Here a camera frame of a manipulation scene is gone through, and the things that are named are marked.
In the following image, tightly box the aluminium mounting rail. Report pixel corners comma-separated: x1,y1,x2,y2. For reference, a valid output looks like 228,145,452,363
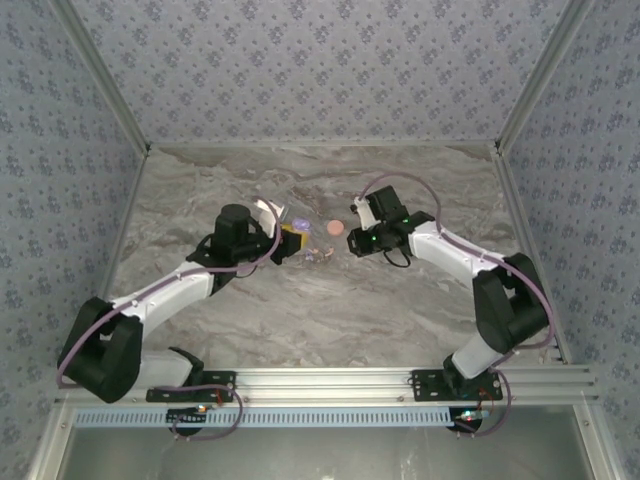
54,366,600,404

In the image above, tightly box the small controller board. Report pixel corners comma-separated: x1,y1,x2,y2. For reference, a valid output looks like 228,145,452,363
166,405,210,427
451,406,495,432

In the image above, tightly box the thin aluminium edge strip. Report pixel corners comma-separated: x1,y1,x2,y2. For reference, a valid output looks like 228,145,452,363
147,140,501,150

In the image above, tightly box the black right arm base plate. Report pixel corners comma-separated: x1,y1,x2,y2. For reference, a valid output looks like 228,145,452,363
410,368,504,404

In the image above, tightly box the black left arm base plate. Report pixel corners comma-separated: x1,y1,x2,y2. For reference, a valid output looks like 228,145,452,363
145,369,237,404

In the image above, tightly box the grey metal sheet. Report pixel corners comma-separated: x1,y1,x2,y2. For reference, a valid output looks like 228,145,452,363
63,424,594,480

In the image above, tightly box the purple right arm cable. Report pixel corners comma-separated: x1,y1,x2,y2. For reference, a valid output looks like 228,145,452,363
360,172,556,439

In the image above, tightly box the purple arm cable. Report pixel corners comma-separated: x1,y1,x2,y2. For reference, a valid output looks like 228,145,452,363
360,172,556,439
56,227,245,442

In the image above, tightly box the slotted grey cable duct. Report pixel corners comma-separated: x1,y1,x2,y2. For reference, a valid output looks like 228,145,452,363
73,405,494,429

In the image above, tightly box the aluminium frame leg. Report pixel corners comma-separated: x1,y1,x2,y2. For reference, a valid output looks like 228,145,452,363
27,403,76,480
572,403,620,480

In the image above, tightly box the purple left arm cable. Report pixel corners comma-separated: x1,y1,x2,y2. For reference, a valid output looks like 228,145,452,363
56,227,245,442

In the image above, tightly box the aluminium frame post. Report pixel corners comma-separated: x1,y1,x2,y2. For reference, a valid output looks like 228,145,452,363
49,0,152,154
493,0,597,152

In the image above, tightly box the aluminium side rail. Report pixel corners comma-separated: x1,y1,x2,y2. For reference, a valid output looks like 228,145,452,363
492,144,572,366
77,144,152,369

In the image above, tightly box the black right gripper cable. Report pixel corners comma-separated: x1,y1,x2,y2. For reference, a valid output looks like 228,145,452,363
381,247,415,270

